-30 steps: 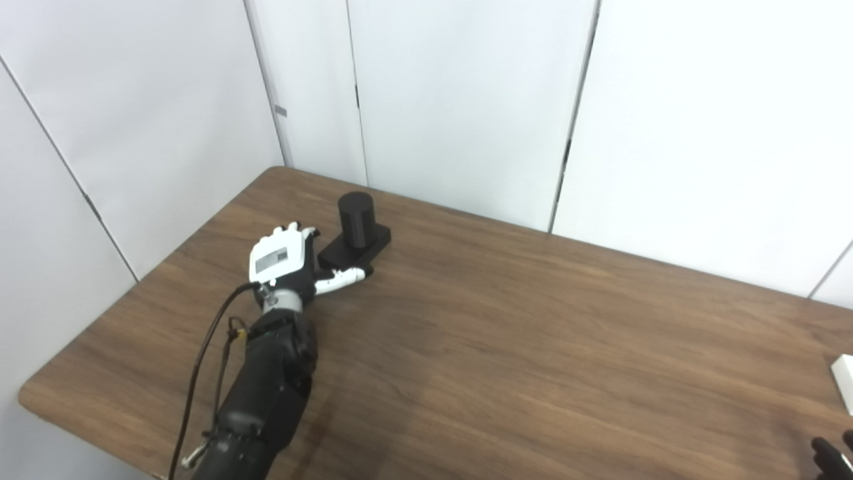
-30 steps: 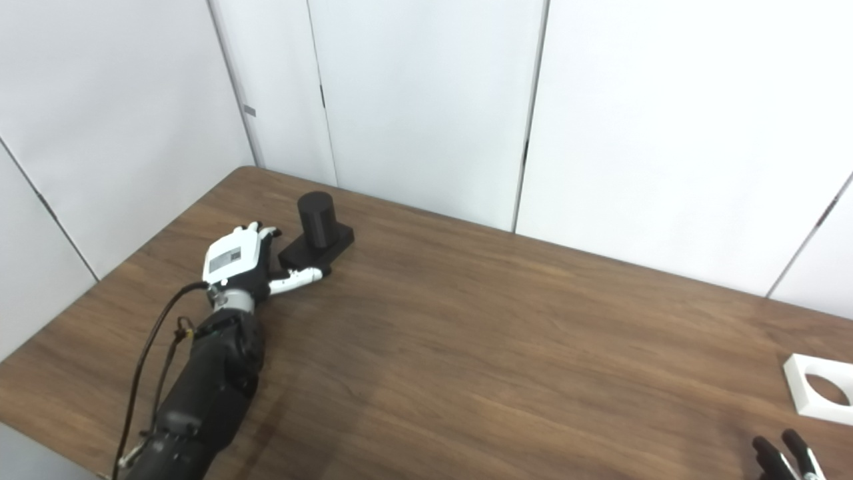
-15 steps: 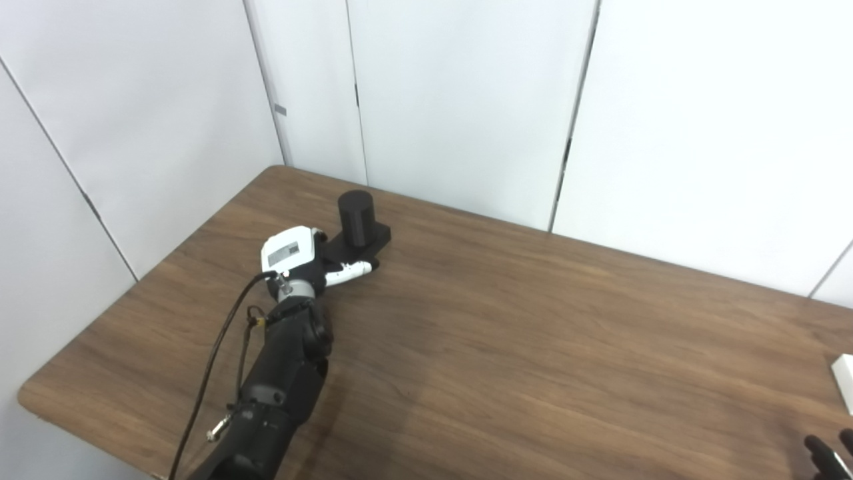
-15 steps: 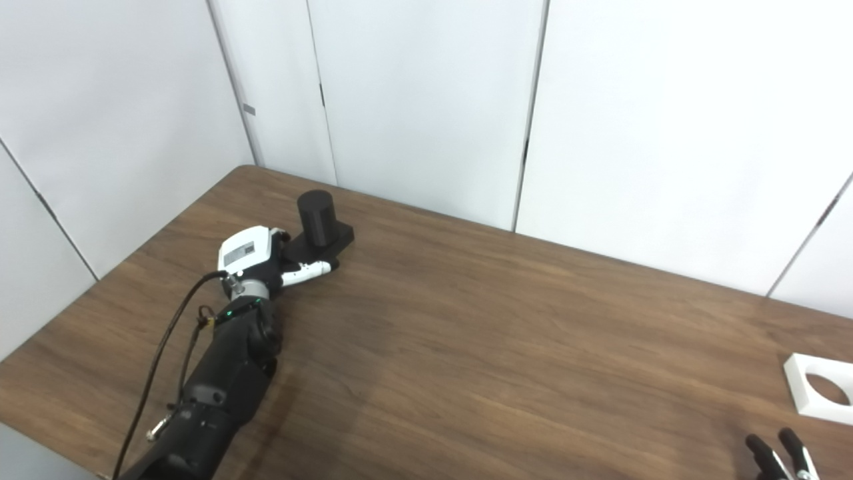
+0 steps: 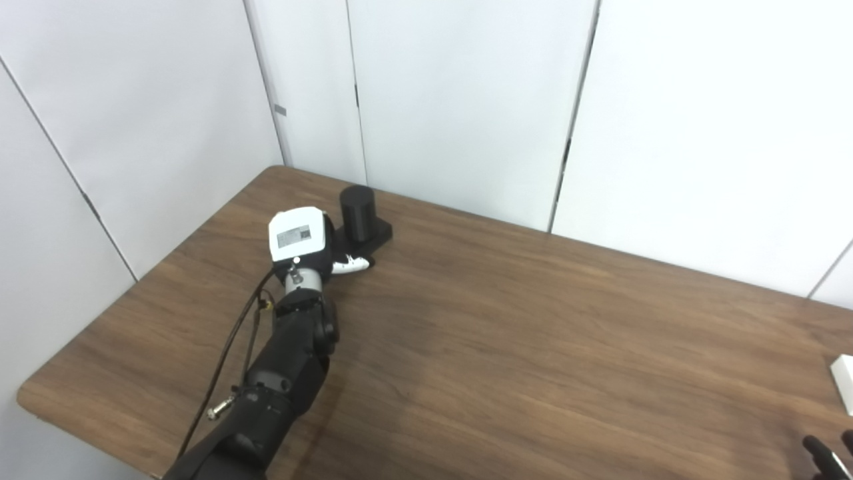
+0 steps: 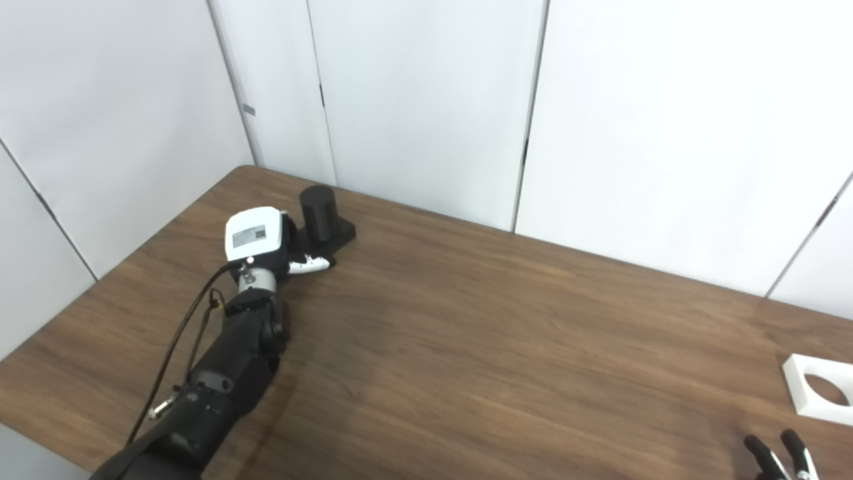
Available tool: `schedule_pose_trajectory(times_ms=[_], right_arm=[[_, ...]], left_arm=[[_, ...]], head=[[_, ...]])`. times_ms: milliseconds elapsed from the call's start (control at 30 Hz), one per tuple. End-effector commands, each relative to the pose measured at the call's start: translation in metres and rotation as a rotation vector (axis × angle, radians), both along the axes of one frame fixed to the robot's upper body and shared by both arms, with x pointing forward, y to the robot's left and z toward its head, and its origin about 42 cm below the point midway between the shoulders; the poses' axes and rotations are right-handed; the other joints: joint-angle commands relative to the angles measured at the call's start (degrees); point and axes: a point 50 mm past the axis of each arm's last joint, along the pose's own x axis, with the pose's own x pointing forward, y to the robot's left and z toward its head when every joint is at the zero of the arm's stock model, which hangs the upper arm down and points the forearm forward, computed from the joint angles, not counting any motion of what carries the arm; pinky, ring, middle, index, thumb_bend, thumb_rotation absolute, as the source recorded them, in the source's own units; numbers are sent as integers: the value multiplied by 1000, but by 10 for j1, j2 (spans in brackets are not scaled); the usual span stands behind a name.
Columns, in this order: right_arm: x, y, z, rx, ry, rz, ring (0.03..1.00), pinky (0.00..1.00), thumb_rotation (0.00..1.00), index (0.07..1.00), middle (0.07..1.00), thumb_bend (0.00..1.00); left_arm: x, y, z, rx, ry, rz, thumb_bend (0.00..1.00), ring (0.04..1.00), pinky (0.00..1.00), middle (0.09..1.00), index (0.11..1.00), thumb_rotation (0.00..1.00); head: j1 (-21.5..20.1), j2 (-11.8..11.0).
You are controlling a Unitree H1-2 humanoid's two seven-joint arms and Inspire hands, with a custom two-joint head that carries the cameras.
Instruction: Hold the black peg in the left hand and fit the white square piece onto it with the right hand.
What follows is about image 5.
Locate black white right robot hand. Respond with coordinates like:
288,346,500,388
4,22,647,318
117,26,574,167
802,430,853,480

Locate white square piece with hole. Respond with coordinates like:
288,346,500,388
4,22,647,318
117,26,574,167
830,355,853,417

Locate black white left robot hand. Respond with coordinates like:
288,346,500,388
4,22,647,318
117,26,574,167
268,207,371,281

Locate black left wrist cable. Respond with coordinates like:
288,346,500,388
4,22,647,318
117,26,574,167
177,267,277,461

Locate black peg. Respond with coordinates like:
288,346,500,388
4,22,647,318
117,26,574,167
331,185,393,261

